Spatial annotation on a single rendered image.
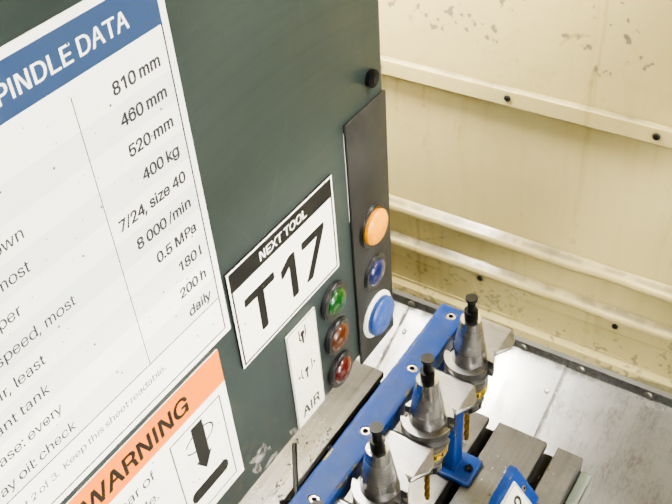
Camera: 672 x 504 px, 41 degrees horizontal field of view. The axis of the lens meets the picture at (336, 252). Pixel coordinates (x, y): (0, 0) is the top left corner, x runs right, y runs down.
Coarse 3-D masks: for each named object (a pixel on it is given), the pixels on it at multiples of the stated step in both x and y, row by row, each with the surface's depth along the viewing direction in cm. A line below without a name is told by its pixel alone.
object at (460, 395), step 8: (440, 376) 111; (448, 376) 111; (440, 384) 110; (448, 384) 110; (456, 384) 110; (464, 384) 110; (472, 384) 110; (448, 392) 109; (456, 392) 109; (464, 392) 109; (472, 392) 109; (448, 400) 108; (456, 400) 108; (464, 400) 108; (472, 400) 108; (456, 408) 107; (464, 408) 107
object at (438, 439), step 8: (408, 408) 107; (448, 408) 106; (448, 416) 105; (408, 424) 105; (448, 424) 106; (408, 432) 104; (416, 432) 104; (424, 432) 104; (432, 432) 104; (440, 432) 104; (448, 432) 104; (416, 440) 104; (424, 440) 103; (432, 440) 103; (440, 440) 104; (448, 440) 105; (440, 448) 105
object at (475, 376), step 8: (448, 352) 113; (488, 352) 113; (448, 360) 112; (488, 360) 112; (448, 368) 111; (456, 368) 111; (480, 368) 111; (488, 368) 112; (456, 376) 111; (464, 376) 110; (472, 376) 110; (480, 376) 110; (480, 384) 111
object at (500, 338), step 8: (488, 320) 118; (488, 328) 117; (496, 328) 117; (504, 328) 117; (488, 336) 116; (496, 336) 116; (504, 336) 116; (512, 336) 116; (488, 344) 115; (496, 344) 115; (504, 344) 115; (512, 344) 115; (496, 352) 114
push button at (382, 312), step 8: (384, 296) 62; (376, 304) 61; (384, 304) 62; (392, 304) 63; (376, 312) 61; (384, 312) 62; (392, 312) 63; (376, 320) 61; (384, 320) 62; (368, 328) 62; (376, 328) 62; (384, 328) 63
